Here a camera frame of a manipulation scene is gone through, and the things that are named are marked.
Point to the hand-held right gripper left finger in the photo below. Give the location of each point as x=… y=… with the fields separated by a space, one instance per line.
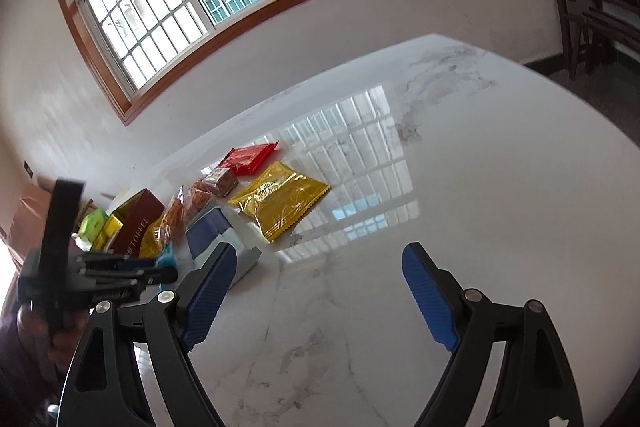
x=210 y=292

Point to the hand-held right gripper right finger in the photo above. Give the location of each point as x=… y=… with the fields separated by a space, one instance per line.
x=430 y=302

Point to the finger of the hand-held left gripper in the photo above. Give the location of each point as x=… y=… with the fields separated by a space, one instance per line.
x=145 y=283
x=120 y=262

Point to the teal candy packet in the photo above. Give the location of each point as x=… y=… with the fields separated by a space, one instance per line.
x=167 y=257

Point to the gold metal tray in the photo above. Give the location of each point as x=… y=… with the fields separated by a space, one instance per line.
x=137 y=217

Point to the blue and white snack packet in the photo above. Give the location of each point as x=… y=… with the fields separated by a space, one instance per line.
x=215 y=227

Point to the clear peanut packet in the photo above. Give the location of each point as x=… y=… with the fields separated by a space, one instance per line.
x=172 y=219
x=197 y=198

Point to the gold foil snack packet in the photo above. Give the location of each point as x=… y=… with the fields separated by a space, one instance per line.
x=277 y=202

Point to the person's left hand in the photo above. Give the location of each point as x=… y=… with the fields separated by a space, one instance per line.
x=67 y=337

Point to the green tissue pack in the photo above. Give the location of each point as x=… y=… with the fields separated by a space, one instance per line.
x=92 y=227

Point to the small clear snack packet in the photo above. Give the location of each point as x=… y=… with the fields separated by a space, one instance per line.
x=221 y=181

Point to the red snack packet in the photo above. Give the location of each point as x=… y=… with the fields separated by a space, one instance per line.
x=250 y=159

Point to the wooden framed window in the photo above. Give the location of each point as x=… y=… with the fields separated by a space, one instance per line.
x=150 y=7

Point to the dark wooden chair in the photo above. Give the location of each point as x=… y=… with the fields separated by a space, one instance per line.
x=590 y=22

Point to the wall socket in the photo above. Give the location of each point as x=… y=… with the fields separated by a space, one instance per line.
x=28 y=169

